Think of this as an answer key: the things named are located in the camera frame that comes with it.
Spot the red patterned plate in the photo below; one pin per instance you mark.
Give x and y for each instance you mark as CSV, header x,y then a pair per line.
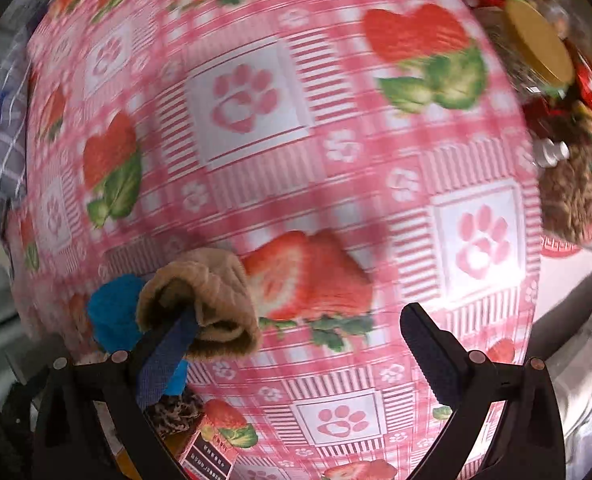
x,y
558,246

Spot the printed cardboard carton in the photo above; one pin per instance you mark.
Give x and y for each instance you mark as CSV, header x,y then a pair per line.
x,y
211,455

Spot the grey plaid star blanket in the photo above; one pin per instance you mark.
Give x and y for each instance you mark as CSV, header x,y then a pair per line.
x,y
6,160

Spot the jar with gold lid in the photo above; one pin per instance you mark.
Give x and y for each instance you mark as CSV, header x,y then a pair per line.
x,y
535,40

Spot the pink strawberry checked tablecloth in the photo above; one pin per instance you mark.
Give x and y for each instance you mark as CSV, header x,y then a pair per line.
x,y
326,185

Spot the small white plastic piece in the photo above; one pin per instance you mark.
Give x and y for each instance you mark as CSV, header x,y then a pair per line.
x,y
550,152

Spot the teal scrunchie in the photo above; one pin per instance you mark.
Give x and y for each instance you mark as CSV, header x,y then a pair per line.
x,y
111,315

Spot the leopard print scrunchie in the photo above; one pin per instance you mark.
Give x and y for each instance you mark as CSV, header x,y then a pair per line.
x,y
176,412

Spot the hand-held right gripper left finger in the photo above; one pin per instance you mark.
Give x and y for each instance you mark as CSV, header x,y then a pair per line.
x,y
166,355

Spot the beige scrunchie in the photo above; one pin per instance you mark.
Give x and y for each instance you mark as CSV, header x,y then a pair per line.
x,y
216,285

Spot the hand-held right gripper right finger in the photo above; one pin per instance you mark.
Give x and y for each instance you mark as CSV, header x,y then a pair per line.
x,y
435,360

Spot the bag of brown snacks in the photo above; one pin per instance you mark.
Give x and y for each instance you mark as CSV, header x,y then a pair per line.
x,y
570,200

